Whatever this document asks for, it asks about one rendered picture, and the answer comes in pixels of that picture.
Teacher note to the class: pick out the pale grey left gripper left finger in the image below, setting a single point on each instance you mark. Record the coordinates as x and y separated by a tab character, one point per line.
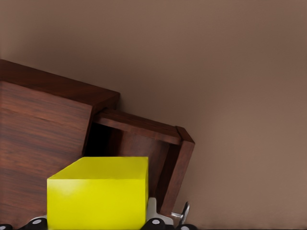
36	223

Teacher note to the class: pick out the dark wooden drawer cabinet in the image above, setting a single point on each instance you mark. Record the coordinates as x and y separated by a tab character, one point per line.
40	134

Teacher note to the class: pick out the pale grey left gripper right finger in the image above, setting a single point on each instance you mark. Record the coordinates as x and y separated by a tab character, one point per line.
153	210

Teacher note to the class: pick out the yellow square block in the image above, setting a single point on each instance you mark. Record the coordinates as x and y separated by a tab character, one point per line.
96	198

